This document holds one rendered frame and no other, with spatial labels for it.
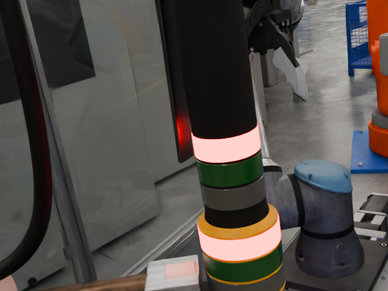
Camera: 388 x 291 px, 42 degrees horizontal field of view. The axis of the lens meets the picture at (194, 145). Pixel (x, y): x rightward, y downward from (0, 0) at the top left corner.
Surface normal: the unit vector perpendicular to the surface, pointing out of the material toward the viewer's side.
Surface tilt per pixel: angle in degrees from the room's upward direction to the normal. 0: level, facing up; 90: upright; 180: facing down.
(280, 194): 46
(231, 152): 90
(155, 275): 0
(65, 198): 90
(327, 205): 90
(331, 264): 73
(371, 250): 0
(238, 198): 90
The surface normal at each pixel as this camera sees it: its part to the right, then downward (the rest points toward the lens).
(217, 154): -0.30, 0.36
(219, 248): -0.53, 0.36
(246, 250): 0.08, 0.31
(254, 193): 0.57, 0.18
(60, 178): 0.82, 0.06
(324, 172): -0.03, -0.95
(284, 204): 0.01, -0.03
